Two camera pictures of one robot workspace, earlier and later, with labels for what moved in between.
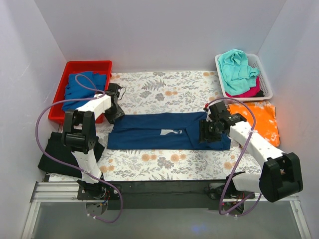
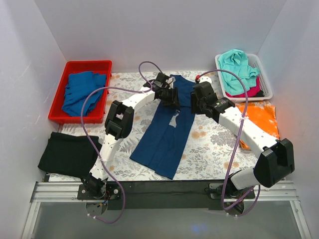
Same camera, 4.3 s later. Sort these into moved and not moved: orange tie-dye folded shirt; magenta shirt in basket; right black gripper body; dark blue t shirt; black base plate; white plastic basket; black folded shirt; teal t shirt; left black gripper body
Moved: right black gripper body; dark blue t shirt; left black gripper body
Not moved: black base plate; magenta shirt in basket; black folded shirt; orange tie-dye folded shirt; white plastic basket; teal t shirt
